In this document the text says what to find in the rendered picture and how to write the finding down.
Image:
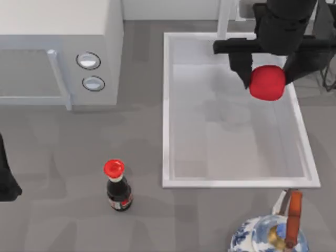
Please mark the white sink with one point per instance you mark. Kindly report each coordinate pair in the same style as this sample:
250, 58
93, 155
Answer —
236, 147

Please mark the small round microwave knob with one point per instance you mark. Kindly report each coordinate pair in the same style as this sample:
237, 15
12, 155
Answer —
93, 83

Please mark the black frame stand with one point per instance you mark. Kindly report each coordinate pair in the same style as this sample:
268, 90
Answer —
326, 71

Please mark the microwave glass door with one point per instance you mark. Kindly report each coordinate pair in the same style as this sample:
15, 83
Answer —
23, 73

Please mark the dark bottle with red cap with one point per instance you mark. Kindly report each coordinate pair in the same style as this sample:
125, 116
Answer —
119, 191

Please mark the tall white tap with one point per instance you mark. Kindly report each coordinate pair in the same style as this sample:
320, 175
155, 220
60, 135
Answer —
223, 18

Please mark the large round microwave knob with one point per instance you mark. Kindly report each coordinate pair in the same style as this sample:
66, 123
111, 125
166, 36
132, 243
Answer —
88, 60

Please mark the pale microwave oven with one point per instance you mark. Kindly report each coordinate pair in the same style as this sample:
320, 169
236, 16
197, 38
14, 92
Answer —
110, 23

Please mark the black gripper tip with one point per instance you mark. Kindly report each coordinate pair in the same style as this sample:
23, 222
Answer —
6, 181

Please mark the red apple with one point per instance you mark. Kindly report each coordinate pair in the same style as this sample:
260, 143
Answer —
267, 83

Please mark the blue and white teapot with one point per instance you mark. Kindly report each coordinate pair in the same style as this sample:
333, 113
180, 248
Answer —
262, 233

